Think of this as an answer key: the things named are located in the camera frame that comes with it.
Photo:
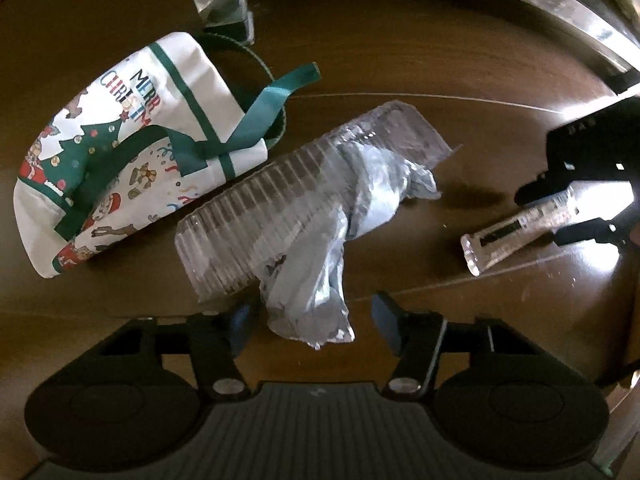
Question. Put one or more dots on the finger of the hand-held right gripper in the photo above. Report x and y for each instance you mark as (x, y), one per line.
(532, 191)
(585, 232)

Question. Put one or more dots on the curved chrome frame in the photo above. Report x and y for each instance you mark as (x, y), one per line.
(550, 0)

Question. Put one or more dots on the clear ribbed plastic container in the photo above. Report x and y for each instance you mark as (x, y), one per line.
(240, 210)

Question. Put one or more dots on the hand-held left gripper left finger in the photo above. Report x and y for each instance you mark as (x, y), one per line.
(240, 322)

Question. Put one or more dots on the printed white and green tote bag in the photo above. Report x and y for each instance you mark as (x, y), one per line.
(185, 90)

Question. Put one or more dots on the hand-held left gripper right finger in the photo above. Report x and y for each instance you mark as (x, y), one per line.
(387, 317)

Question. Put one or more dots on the clear plastic tube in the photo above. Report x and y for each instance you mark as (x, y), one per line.
(515, 230)

